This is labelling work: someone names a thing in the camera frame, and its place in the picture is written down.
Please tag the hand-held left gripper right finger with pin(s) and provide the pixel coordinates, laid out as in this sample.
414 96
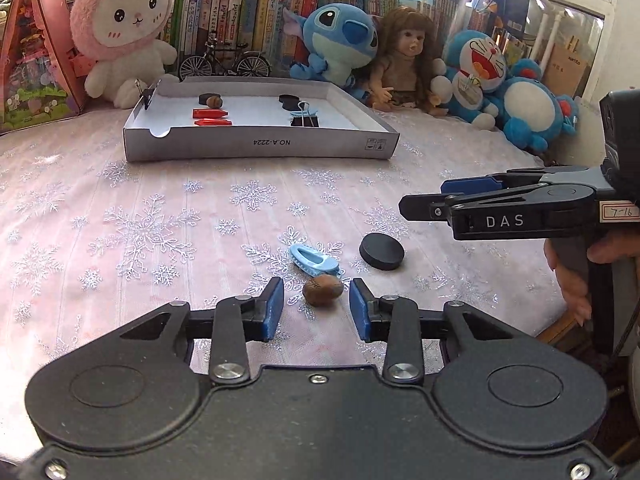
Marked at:
359 310

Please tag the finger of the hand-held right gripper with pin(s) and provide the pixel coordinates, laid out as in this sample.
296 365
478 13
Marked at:
425 206
467 185

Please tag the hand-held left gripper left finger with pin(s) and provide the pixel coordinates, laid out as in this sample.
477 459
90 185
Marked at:
272 310

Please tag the brown walnut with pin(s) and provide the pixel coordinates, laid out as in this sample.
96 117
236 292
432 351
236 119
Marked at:
322 289
216 102

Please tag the large black binder clip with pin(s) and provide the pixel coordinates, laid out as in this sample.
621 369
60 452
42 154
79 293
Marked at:
305 117

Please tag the white cardboard tray box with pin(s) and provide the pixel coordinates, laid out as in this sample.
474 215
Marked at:
260 145

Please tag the red plastic crayon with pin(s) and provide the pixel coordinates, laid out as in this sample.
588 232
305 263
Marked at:
210 112
212 122

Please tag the person's right hand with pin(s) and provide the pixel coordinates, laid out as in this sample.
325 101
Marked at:
567 275

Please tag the black round disc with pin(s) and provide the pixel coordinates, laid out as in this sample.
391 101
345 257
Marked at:
382 251
206 98
287 101

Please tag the light blue hair clip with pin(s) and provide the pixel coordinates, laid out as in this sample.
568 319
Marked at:
314 259

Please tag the blue mouse plush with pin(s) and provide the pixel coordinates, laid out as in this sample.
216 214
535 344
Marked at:
535 110

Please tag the blue robot cat plush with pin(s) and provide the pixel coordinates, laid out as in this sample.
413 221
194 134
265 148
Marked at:
475 75

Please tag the brown haired baby doll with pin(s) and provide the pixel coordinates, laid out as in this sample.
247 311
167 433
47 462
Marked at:
405 60

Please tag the pink snowflake tablecloth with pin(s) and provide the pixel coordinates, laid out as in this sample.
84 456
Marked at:
150 220

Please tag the brown cardboard box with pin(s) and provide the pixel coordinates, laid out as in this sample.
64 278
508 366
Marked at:
567 67

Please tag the white pipe rack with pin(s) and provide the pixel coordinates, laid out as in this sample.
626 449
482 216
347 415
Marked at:
547 35

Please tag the blue alien plush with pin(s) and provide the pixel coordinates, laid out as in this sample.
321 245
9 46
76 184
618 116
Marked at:
337 42

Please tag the black miniature bicycle model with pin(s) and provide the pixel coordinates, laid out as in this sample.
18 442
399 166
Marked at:
225 62

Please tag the small black binder clip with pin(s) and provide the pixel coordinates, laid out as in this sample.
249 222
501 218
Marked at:
145 97

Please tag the row of upright books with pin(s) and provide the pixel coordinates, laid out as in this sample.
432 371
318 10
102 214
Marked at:
255 10

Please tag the pink bunny plush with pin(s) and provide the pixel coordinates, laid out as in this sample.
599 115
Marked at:
120 25

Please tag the pink triangular toy house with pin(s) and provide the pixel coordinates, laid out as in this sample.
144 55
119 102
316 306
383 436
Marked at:
35 60

